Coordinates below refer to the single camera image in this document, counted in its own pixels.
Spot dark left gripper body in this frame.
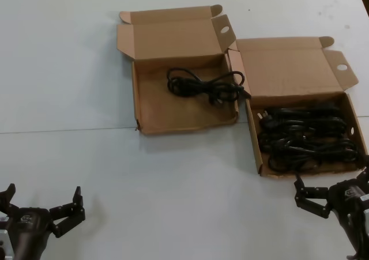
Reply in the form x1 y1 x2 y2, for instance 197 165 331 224
0 206 55 260

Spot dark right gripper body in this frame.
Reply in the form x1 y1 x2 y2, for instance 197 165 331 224
328 178 369 260

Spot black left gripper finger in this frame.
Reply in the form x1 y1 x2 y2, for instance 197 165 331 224
0 183 18 215
48 186 86 238

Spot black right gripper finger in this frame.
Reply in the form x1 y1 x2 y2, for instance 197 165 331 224
293 175 332 218
356 166 369 186

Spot open cardboard box intact corners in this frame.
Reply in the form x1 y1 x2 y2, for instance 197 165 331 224
227 36 369 177

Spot cardboard box with torn corner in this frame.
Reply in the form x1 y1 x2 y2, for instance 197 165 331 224
116 3 240 137

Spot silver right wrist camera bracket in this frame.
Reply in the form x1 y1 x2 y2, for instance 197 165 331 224
359 195 369 225

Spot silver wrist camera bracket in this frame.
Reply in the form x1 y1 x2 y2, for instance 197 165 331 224
0 228 14 260
359 195 369 225

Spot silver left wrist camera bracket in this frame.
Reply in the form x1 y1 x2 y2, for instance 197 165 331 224
0 228 14 260

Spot black power cable grey-pronged plug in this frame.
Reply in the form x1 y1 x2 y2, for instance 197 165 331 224
257 105 348 130

